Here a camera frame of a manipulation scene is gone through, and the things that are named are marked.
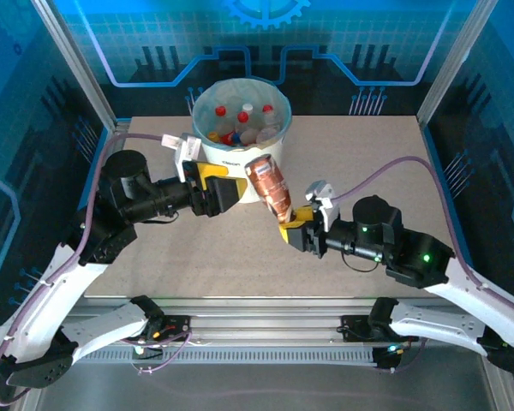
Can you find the clear bottle yellow cap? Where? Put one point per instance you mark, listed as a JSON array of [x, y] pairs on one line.
[[213, 136]]

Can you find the brown label drink bottle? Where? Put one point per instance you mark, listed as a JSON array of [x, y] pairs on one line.
[[274, 188]]

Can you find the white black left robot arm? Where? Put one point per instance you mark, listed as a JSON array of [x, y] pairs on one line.
[[47, 299]]

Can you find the white plastic bin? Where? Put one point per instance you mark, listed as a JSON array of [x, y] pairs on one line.
[[227, 152]]

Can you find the white bin with blue liner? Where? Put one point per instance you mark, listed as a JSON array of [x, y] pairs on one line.
[[231, 92]]

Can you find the bottle with blue cap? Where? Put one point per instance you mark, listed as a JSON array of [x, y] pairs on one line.
[[238, 138]]

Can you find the clear bottle red cap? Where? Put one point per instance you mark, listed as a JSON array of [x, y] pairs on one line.
[[243, 116]]

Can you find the clear bottle white cap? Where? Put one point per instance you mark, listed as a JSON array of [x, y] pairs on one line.
[[247, 107]]

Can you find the circuit board with lights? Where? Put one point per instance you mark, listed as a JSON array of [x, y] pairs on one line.
[[385, 359]]

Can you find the small circuit board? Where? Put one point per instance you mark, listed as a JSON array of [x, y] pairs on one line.
[[140, 347]]

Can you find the aluminium side rail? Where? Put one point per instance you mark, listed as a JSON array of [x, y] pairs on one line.
[[115, 132]]

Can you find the aluminium front rail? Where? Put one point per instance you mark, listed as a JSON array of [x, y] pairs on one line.
[[261, 312]]

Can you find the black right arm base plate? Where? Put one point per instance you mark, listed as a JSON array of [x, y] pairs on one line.
[[353, 327]]

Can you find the aluminium frame post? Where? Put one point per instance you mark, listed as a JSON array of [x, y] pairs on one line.
[[454, 64], [73, 64]]

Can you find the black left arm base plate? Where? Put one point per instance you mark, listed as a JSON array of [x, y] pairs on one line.
[[177, 322]]

